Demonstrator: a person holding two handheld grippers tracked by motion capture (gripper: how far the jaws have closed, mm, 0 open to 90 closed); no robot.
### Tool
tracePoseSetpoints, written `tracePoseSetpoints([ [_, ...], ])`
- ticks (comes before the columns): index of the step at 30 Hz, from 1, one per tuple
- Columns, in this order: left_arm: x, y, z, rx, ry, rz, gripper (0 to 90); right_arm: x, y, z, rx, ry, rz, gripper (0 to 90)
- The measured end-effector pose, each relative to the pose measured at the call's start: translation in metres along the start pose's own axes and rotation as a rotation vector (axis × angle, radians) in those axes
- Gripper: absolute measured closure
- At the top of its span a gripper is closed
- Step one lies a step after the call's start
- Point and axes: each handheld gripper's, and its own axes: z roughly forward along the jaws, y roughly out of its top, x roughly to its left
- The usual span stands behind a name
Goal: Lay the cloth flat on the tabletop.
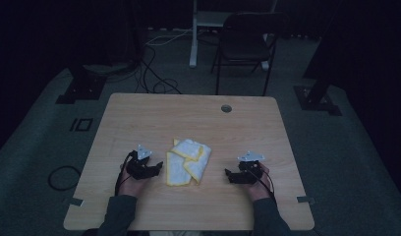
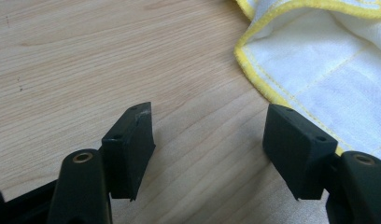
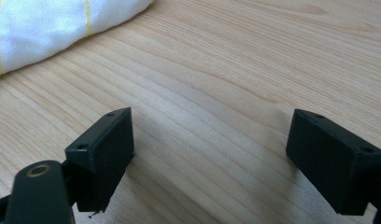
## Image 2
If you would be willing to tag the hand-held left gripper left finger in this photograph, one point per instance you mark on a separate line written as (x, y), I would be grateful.
(128, 155)

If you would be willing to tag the white towel with yellow border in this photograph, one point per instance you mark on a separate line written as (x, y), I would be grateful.
(328, 71)

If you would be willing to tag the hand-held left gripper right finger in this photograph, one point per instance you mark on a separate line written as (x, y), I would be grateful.
(299, 152)

